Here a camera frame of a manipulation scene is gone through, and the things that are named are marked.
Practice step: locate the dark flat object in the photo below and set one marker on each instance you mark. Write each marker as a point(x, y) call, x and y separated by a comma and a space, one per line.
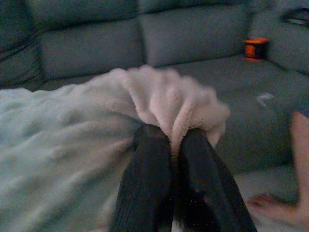
point(298, 17)

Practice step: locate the grey fabric sofa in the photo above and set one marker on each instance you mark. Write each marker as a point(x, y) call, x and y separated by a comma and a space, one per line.
point(193, 36)

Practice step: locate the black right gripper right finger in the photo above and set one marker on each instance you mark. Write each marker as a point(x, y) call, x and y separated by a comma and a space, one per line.
point(212, 183)

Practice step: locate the person's bare leg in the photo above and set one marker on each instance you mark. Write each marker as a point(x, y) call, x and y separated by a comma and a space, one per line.
point(301, 149)

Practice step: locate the fluffy pale blanket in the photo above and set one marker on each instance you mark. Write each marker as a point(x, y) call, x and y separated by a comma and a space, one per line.
point(60, 145)

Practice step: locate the orange and black box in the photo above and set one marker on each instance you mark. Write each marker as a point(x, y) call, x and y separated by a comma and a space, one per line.
point(251, 49)

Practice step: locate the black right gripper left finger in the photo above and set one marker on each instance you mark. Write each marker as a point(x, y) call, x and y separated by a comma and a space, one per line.
point(147, 181)

